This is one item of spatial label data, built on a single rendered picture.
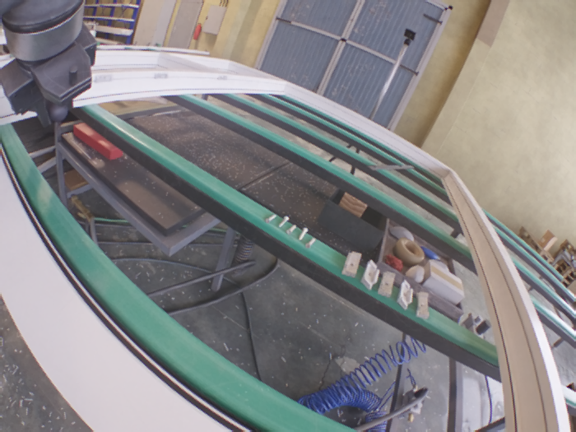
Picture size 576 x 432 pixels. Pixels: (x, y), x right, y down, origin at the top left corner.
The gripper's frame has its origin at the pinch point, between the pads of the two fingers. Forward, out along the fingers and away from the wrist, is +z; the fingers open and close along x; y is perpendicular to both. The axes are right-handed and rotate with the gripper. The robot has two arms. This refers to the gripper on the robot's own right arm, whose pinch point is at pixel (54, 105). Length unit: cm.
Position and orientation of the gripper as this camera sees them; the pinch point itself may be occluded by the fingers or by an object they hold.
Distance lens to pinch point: 48.8
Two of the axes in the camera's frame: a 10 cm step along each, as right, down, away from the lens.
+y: -5.8, -7.4, -3.5
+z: -6.3, 1.3, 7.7
